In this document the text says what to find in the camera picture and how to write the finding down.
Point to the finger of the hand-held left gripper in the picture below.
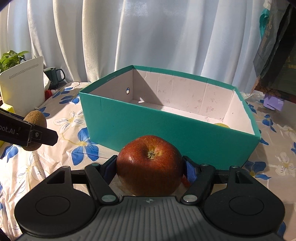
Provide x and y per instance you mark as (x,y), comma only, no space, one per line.
(46,136)

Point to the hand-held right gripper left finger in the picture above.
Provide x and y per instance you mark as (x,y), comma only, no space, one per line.
(111,168)

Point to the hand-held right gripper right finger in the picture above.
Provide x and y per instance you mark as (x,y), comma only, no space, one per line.
(190,173)

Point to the brown kiwi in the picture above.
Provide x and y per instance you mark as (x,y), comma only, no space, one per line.
(35,118)

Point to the large red apple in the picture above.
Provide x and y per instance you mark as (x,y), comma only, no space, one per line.
(150,171)

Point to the teal cardboard box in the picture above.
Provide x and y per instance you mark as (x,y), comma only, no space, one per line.
(138,125)

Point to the yellow-green pear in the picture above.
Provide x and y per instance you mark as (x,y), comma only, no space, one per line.
(222,125)

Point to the yellow plastic object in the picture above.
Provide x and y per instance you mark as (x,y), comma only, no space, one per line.
(7,108)

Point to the blue floral tablecloth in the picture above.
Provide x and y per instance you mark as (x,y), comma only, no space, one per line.
(64,150)

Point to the small red object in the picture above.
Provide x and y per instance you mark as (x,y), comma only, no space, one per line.
(48,94)

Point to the white router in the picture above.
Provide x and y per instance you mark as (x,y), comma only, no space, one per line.
(20,83)

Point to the dark green mug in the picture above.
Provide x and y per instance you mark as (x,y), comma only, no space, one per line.
(53,76)

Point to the green potted plant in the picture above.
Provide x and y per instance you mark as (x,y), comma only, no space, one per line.
(11,59)

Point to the purple small box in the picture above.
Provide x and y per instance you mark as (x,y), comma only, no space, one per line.
(274,102)

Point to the dark green hanging bags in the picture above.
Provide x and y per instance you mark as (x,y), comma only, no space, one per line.
(282,58)

